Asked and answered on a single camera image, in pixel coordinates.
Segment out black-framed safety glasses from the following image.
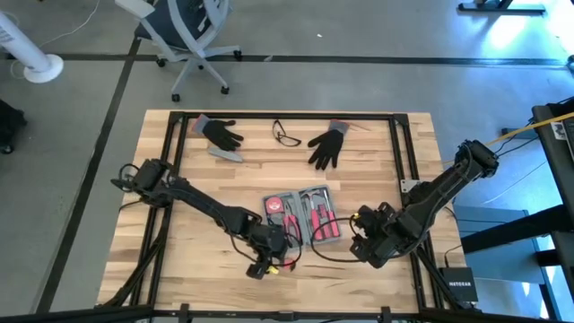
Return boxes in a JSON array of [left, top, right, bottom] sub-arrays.
[[272, 118, 303, 149]]

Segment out light grey mesh office chair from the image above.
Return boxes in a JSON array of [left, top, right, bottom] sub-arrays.
[[115, 0, 243, 103]]

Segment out black right camera cable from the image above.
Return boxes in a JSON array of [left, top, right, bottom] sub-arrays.
[[309, 217, 360, 264]]

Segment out black camera cable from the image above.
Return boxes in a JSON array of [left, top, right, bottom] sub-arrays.
[[309, 217, 360, 264], [229, 232, 304, 273]]

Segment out grey plastic tool case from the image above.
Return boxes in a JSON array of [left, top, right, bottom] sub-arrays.
[[262, 184, 343, 247]]

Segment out pink-handled pliers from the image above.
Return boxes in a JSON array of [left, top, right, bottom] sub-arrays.
[[283, 201, 302, 246]]

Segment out black Netgear network switch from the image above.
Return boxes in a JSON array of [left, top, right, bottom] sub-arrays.
[[438, 266, 480, 304]]

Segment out yellow cable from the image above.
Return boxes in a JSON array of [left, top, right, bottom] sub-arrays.
[[486, 110, 574, 147]]

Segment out black workbench frame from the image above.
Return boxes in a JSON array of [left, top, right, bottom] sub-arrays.
[[459, 100, 574, 323]]

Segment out white tower fan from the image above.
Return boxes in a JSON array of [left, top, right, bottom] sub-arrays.
[[0, 11, 65, 84]]

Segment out red tool with white label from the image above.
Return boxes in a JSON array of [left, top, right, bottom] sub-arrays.
[[264, 196, 286, 216]]

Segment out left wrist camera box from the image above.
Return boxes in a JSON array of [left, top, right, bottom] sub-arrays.
[[264, 231, 292, 259]]

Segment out black bag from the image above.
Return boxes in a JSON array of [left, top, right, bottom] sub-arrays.
[[0, 98, 28, 156]]

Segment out black metal table frame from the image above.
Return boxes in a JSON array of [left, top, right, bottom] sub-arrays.
[[93, 110, 483, 323]]

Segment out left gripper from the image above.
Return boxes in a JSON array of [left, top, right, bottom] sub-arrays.
[[244, 223, 297, 280]]

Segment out black left camera cable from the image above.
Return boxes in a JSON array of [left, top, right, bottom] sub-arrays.
[[229, 232, 304, 273]]

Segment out black work glove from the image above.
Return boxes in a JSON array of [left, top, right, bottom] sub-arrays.
[[307, 118, 351, 170], [192, 113, 246, 153]]

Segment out pink-handled screwdriver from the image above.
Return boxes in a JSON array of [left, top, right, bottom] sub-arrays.
[[323, 196, 341, 239]]

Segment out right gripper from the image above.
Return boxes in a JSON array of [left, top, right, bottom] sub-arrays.
[[349, 201, 398, 268]]

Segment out black stand base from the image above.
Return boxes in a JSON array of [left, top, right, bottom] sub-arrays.
[[457, 0, 548, 17]]

